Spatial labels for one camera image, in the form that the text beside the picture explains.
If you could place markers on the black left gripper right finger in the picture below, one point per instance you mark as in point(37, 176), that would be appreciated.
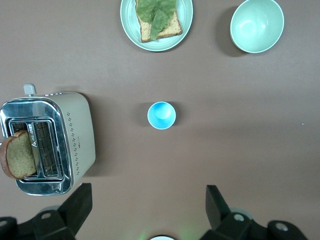
point(222, 217)

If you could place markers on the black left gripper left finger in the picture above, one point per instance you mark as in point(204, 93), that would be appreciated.
point(72, 215)

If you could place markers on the blue cup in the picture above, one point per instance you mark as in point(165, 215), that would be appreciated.
point(161, 115)

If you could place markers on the brown toast slice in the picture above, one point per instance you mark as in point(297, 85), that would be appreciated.
point(20, 156)

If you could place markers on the beige chrome toaster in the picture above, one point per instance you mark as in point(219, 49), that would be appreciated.
point(80, 130)

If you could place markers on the pale green bowl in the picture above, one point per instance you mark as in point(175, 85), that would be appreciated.
point(257, 25)

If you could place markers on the bread slice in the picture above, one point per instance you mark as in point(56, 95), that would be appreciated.
point(172, 27)

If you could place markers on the pale green plate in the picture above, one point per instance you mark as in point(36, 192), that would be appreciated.
point(186, 20)

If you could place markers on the green lettuce leaf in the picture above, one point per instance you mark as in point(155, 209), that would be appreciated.
point(155, 15)

